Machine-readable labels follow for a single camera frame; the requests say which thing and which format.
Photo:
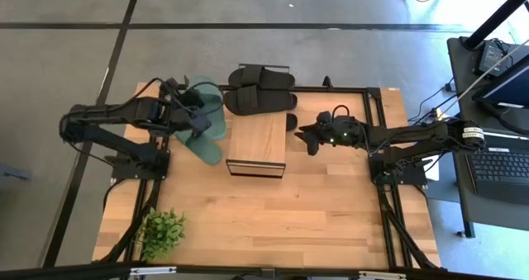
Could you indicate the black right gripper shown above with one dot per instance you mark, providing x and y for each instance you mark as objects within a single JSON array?
[{"x": 349, "y": 130}]

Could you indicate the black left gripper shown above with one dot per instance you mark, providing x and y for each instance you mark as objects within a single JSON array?
[{"x": 179, "y": 115}]

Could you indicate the black slide sandal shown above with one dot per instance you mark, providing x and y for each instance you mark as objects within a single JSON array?
[
  {"x": 277, "y": 81},
  {"x": 291, "y": 122},
  {"x": 273, "y": 102}
]

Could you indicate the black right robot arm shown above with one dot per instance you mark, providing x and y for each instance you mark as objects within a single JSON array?
[{"x": 413, "y": 133}]

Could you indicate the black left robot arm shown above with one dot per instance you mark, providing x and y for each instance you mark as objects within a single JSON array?
[{"x": 115, "y": 112}]

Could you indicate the white paper sheet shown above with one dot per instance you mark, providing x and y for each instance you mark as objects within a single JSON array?
[{"x": 433, "y": 173}]

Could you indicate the green artificial plant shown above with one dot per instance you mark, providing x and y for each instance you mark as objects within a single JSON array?
[{"x": 161, "y": 234}]

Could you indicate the yellow plug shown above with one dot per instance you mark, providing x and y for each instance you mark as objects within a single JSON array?
[{"x": 438, "y": 115}]

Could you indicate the black laptop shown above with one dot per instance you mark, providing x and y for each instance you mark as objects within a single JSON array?
[{"x": 496, "y": 168}]

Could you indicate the grey floor object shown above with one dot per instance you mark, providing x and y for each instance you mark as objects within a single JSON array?
[{"x": 14, "y": 173}]

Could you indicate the black power adapter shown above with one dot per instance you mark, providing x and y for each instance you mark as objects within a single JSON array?
[{"x": 492, "y": 57}]

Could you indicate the black monitor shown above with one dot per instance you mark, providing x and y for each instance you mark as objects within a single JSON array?
[{"x": 508, "y": 88}]

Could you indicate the black rig beam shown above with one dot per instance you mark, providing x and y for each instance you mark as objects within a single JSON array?
[{"x": 62, "y": 271}]

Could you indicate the black slanted pole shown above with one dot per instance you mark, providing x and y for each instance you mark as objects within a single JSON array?
[{"x": 496, "y": 17}]

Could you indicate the wooden shelf with black frame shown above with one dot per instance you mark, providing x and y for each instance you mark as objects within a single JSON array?
[{"x": 256, "y": 139}]

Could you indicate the black metal table frame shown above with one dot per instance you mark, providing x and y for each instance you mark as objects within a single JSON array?
[{"x": 339, "y": 88}]

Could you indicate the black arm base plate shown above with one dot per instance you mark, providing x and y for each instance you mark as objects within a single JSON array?
[
  {"x": 124, "y": 172},
  {"x": 417, "y": 180}
]

